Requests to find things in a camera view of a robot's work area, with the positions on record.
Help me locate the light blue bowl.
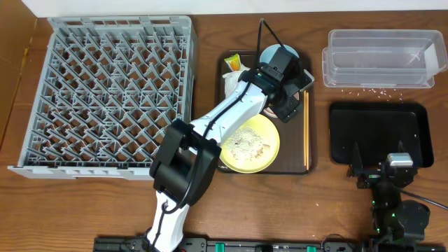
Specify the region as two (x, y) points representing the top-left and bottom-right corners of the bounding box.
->
(259, 44), (299, 63)

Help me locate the pink bowl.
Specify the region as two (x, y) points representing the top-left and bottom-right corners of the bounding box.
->
(263, 92), (300, 118)

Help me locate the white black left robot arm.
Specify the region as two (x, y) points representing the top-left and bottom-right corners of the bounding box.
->
(146, 45), (314, 251)

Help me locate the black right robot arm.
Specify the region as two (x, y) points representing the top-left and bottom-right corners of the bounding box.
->
(347, 143), (431, 252)

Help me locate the grey dishwasher rack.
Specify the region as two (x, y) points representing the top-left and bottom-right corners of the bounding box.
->
(12, 15), (197, 181)

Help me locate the black plastic bin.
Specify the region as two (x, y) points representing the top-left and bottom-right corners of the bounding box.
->
(329, 101), (434, 168)

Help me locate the crumpled white napkin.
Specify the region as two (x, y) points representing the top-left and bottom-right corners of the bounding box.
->
(222, 71), (243, 98)

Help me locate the yellow orange snack wrapper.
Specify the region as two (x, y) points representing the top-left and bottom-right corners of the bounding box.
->
(225, 54), (241, 71)

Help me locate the dark brown serving tray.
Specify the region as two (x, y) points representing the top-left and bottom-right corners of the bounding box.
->
(214, 50), (309, 175)

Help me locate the clear plastic container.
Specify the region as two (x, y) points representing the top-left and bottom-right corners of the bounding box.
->
(322, 29), (447, 89)

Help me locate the yellow plate with rice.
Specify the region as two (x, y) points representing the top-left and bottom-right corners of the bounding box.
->
(220, 114), (280, 174)

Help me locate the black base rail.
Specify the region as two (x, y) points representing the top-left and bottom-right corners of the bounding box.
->
(92, 236), (448, 252)

